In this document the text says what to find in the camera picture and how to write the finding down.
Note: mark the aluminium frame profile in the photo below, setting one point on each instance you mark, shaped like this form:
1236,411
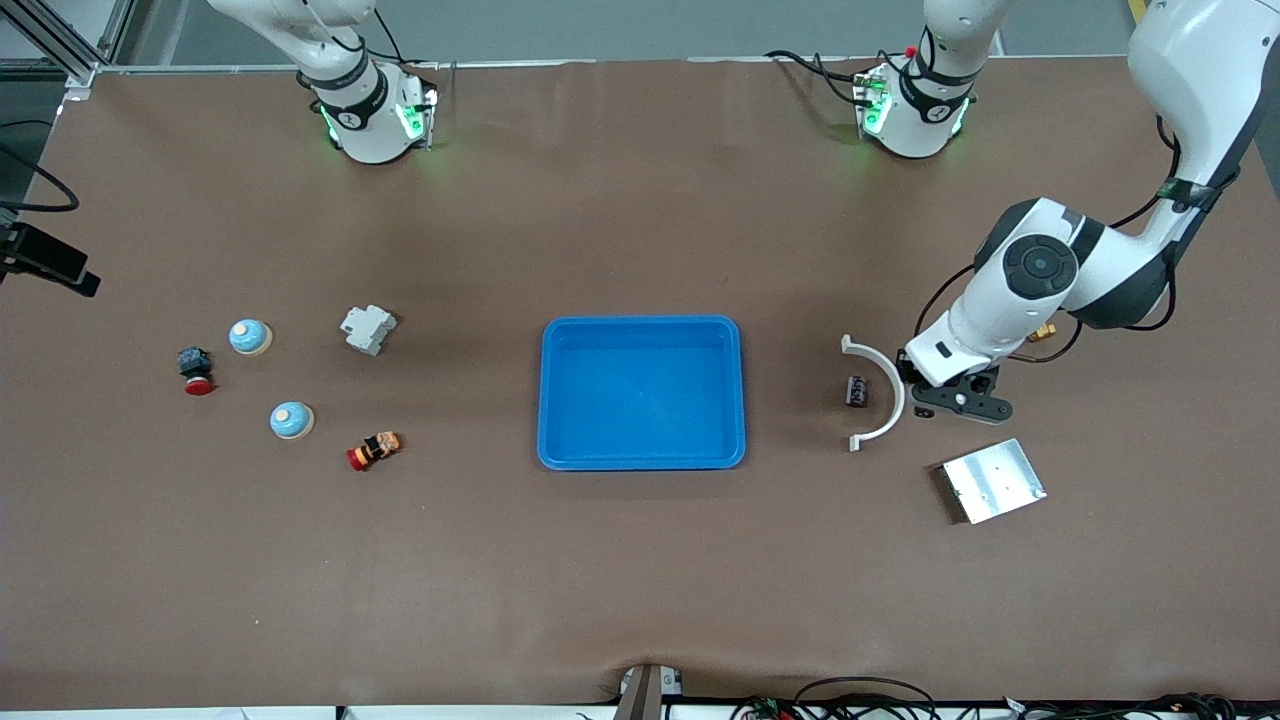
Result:
70,55

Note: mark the white circuit breaker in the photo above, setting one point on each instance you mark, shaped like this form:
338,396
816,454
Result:
367,328

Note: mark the black ribbed capacitor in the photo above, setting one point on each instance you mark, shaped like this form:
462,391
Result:
856,391

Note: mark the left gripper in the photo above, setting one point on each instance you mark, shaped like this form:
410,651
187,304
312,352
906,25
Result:
907,371

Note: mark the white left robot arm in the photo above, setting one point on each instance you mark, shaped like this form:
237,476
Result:
1200,60

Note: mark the metal table clamp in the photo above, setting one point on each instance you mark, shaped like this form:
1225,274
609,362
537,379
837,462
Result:
645,695

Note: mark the white curved bracket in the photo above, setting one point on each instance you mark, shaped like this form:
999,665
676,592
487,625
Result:
895,385

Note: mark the silver metal plate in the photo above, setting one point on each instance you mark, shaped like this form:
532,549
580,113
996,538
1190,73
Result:
992,480

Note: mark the red orange push button switch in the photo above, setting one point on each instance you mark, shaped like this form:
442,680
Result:
373,451

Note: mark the light blue bell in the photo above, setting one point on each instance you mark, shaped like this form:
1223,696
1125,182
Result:
250,337
291,421

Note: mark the black red emergency stop button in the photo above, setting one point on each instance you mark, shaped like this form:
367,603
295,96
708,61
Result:
196,368

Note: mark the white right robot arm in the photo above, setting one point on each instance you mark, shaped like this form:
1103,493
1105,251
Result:
365,120

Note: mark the blue plastic tray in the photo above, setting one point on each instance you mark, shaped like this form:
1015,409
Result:
640,400

